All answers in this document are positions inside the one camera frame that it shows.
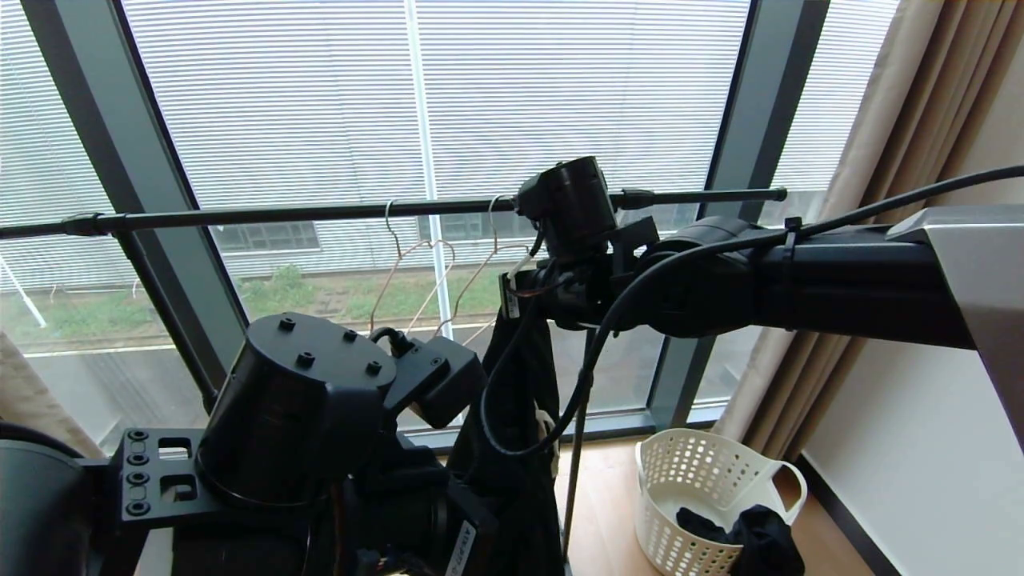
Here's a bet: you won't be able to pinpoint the pink clothes hanger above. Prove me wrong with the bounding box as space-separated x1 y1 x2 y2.
434 194 535 346
369 199 458 338

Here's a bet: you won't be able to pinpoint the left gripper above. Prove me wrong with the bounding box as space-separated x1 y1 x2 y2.
172 448 498 576

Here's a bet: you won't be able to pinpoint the white laundry basket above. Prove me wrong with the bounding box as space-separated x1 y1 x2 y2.
634 428 810 576

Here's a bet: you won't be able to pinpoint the black clothes rack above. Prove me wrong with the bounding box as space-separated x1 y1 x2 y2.
0 186 790 561

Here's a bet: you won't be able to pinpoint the black shorts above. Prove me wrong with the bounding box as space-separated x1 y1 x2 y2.
446 307 566 576

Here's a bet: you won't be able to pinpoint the beige curtain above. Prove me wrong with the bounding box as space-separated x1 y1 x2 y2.
714 0 1024 462
0 331 106 462

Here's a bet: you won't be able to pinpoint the window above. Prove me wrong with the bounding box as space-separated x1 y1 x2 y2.
0 0 902 450

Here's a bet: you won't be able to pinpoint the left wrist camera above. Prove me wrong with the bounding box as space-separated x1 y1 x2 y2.
370 326 487 430

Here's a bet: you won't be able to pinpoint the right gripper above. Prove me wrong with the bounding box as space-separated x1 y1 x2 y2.
498 262 610 331

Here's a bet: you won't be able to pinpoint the black garment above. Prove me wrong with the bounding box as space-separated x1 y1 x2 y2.
676 503 806 576

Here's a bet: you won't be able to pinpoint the black cable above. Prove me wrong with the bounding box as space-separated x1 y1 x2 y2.
478 164 1024 459

